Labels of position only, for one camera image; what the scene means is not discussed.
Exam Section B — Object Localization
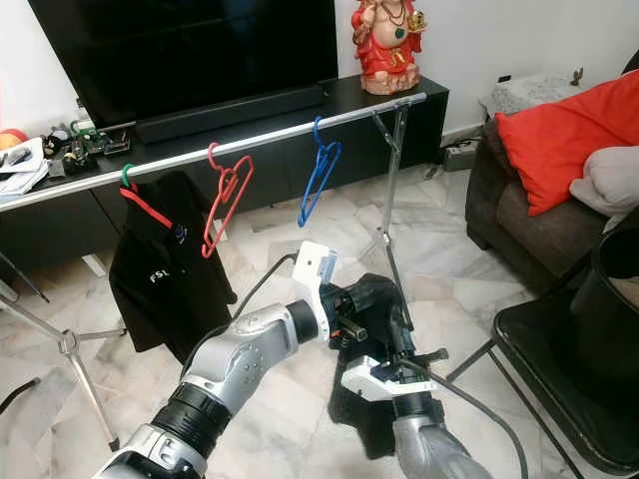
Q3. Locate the black knit garment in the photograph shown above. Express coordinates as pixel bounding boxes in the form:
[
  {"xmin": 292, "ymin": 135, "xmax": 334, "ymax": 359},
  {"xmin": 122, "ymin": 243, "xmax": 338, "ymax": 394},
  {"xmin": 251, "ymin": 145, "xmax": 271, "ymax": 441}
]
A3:
[{"xmin": 327, "ymin": 274, "xmax": 420, "ymax": 460}]

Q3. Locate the red plastic hanger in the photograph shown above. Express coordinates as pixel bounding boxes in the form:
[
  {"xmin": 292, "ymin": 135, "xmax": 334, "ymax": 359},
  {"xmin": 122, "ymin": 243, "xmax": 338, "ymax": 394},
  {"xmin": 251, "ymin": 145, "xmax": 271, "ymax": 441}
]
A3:
[{"xmin": 202, "ymin": 142, "xmax": 256, "ymax": 258}]

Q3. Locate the blue plastic hanger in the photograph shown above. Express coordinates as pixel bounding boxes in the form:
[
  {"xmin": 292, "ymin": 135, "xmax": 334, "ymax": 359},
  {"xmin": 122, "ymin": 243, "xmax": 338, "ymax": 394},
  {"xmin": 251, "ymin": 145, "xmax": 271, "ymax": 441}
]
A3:
[{"xmin": 297, "ymin": 117, "xmax": 342, "ymax": 229}]

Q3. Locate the green plastic hanger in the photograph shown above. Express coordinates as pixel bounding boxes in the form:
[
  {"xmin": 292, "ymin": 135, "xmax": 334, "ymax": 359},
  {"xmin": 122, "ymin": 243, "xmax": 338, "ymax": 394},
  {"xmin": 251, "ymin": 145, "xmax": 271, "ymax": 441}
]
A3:
[{"xmin": 120, "ymin": 163, "xmax": 141, "ymax": 193}]

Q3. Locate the black low TV console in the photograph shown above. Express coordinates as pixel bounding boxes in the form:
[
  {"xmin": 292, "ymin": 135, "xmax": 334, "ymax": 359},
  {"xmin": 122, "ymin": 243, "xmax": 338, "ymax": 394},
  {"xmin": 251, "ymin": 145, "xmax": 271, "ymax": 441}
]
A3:
[{"xmin": 0, "ymin": 75, "xmax": 448, "ymax": 280}]

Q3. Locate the brown fabric sofa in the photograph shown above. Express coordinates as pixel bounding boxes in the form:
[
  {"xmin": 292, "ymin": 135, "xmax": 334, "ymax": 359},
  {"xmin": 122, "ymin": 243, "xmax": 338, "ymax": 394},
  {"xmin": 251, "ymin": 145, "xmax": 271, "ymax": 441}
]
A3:
[{"xmin": 464, "ymin": 50, "xmax": 639, "ymax": 295}]

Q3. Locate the black shirt with red collar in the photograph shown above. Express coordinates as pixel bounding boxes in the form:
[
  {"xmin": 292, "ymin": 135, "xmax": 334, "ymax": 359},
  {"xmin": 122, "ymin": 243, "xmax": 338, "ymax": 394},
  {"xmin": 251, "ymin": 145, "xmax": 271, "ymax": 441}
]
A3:
[{"xmin": 108, "ymin": 172, "xmax": 239, "ymax": 365}]

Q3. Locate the grey power strip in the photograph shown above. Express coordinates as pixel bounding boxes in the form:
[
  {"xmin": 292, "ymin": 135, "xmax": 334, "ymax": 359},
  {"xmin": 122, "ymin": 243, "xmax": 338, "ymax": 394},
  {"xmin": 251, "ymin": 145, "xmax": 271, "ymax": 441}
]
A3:
[{"xmin": 441, "ymin": 138, "xmax": 480, "ymax": 173}]

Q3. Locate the silver metal clothes rack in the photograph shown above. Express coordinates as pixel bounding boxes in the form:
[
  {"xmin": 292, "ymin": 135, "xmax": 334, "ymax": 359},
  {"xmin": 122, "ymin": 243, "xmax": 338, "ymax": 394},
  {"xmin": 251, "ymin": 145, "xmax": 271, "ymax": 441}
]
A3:
[{"xmin": 0, "ymin": 92, "xmax": 428, "ymax": 452}]

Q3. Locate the black soundbar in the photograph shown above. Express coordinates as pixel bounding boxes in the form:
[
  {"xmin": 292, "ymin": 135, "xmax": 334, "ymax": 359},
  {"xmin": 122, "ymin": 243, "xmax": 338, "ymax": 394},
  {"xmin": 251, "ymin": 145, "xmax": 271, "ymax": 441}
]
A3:
[{"xmin": 135, "ymin": 85, "xmax": 325, "ymax": 144}]

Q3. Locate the red seated figure statue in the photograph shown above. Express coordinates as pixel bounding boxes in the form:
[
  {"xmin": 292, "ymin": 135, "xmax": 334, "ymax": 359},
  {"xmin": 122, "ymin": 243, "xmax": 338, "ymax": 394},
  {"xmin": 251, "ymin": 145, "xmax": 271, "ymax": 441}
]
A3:
[{"xmin": 351, "ymin": 0, "xmax": 428, "ymax": 96}]

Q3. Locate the red square pillow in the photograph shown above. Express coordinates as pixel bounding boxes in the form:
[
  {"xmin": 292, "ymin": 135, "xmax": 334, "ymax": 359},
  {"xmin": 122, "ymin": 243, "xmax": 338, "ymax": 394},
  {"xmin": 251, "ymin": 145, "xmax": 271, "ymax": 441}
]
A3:
[{"xmin": 494, "ymin": 68, "xmax": 639, "ymax": 218}]

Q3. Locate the lace covered side table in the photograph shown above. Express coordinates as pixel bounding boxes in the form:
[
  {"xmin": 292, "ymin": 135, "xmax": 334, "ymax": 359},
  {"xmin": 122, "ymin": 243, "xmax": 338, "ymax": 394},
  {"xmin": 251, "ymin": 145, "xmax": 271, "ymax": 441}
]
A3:
[{"xmin": 479, "ymin": 72, "xmax": 595, "ymax": 126}]

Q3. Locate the light grey plush pillow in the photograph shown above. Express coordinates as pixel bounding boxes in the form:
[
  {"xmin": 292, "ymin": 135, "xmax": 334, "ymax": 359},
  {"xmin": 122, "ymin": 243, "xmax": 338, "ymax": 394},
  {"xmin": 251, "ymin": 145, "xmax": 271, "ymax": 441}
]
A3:
[{"xmin": 569, "ymin": 145, "xmax": 639, "ymax": 219}]

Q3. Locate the stack of white papers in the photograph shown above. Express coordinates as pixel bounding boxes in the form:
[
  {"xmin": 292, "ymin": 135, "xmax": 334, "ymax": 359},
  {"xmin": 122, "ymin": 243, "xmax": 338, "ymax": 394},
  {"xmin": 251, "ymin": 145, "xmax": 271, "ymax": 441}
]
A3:
[{"xmin": 0, "ymin": 138, "xmax": 49, "ymax": 206}]

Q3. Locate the orange and red ball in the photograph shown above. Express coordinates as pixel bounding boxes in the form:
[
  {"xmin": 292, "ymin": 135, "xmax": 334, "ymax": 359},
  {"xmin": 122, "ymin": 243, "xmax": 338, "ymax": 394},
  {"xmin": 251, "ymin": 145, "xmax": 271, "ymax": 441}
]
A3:
[{"xmin": 0, "ymin": 128, "xmax": 29, "ymax": 151}]

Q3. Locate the black flat television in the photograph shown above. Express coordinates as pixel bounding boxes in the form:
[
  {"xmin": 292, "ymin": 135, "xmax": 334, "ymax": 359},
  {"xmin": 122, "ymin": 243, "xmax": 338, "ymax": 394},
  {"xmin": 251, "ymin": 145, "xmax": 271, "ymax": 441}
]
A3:
[{"xmin": 28, "ymin": 0, "xmax": 338, "ymax": 129}]

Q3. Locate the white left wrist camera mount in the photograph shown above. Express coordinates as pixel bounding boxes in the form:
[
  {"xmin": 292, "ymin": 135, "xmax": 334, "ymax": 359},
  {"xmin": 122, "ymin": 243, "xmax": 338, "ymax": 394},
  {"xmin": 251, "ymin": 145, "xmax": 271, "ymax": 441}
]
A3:
[{"xmin": 290, "ymin": 239, "xmax": 338, "ymax": 345}]

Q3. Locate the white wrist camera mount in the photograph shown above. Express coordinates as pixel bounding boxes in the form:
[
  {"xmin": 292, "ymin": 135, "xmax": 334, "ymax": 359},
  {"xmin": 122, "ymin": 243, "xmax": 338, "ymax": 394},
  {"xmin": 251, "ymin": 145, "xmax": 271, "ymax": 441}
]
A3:
[
  {"xmin": 290, "ymin": 239, "xmax": 338, "ymax": 345},
  {"xmin": 339, "ymin": 356, "xmax": 438, "ymax": 403}
]

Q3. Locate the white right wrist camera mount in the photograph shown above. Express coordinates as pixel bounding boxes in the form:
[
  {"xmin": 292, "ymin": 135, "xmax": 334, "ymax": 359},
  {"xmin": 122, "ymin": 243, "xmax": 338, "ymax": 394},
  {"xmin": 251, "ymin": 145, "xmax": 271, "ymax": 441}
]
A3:
[{"xmin": 339, "ymin": 356, "xmax": 438, "ymax": 403}]

